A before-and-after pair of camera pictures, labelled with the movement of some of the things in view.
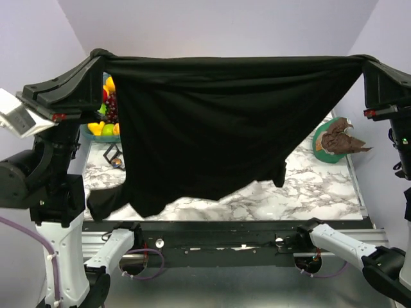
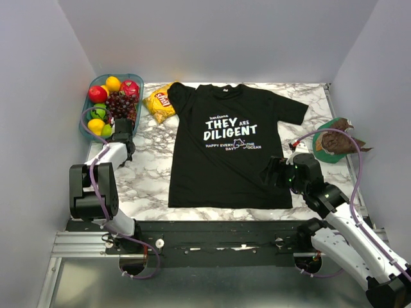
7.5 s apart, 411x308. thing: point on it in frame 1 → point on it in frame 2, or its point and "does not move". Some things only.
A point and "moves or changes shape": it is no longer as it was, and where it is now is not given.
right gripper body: (392, 111) → (286, 174)
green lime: (108, 129) does not move
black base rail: (260, 242) does not move
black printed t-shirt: (194, 128) moves or changes shape
